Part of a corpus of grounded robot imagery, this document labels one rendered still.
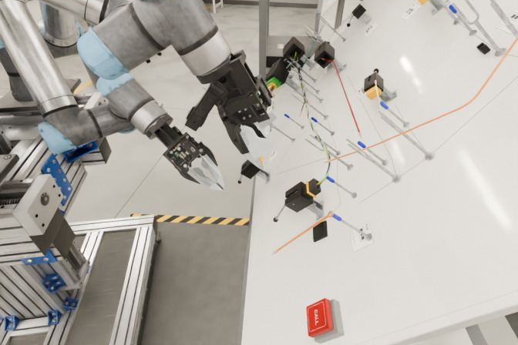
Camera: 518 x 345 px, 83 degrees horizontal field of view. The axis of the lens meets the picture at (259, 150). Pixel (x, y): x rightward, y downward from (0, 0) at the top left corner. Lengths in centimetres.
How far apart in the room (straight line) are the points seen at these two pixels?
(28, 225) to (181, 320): 110
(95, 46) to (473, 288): 60
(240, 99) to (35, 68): 48
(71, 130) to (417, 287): 73
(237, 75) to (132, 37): 16
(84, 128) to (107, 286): 115
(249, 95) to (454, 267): 39
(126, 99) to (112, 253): 131
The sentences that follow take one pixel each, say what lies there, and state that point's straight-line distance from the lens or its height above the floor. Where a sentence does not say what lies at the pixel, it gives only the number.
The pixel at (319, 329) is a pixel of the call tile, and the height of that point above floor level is 112.
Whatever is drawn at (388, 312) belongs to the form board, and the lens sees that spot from 55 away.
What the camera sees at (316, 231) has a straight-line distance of 71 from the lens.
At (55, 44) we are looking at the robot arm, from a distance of 124.
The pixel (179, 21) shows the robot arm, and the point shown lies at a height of 155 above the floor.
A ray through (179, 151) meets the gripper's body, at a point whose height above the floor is 126.
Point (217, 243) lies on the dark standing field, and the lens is 202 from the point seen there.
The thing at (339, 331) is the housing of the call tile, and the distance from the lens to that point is 59.
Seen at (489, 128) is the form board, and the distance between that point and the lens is 60.
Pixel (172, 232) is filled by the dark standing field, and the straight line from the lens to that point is 214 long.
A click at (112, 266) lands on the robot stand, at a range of 185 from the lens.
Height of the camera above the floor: 166
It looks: 38 degrees down
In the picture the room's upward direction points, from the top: straight up
